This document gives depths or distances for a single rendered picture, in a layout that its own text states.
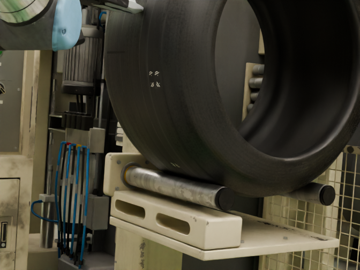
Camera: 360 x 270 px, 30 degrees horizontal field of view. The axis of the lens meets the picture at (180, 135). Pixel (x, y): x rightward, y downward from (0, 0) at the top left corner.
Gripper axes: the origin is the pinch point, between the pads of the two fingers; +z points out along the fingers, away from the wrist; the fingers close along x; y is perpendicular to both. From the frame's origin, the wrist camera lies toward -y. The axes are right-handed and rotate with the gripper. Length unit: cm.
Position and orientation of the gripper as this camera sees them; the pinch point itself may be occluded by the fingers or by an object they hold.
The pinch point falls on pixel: (135, 11)
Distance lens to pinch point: 127.3
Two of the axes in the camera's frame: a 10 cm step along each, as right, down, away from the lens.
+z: 8.0, 1.4, 5.8
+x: -5.8, -0.9, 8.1
